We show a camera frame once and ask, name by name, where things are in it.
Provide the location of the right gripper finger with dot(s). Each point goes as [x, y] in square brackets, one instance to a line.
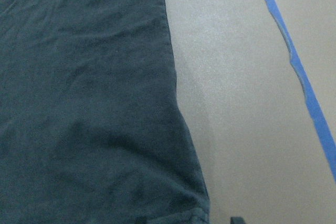
[237, 220]

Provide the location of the black graphic t-shirt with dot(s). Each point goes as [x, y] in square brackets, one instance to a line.
[90, 127]

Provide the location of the brown table mat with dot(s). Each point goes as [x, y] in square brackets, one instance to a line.
[244, 104]

